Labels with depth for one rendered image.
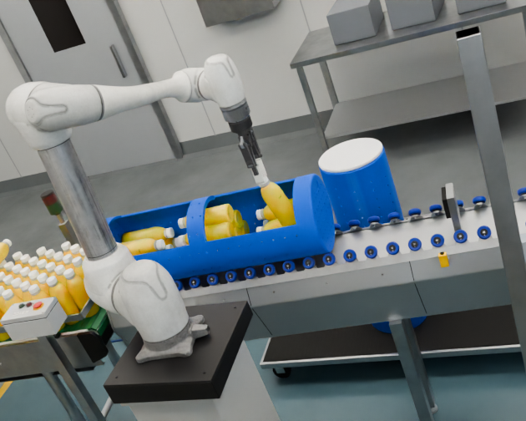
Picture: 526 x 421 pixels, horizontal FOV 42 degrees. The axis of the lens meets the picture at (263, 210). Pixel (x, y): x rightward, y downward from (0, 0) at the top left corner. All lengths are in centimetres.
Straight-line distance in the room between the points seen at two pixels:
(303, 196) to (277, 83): 368
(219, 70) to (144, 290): 70
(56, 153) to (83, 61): 449
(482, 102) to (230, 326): 97
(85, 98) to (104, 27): 441
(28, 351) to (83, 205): 102
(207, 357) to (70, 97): 82
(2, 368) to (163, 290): 125
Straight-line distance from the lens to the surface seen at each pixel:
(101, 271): 212
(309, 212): 227
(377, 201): 286
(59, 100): 183
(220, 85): 214
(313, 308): 251
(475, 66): 178
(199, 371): 197
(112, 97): 191
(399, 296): 244
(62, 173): 203
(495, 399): 309
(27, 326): 266
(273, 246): 234
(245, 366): 226
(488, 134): 186
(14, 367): 305
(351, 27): 483
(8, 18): 672
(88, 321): 280
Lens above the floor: 225
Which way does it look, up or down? 27 degrees down
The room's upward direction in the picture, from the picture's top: 21 degrees counter-clockwise
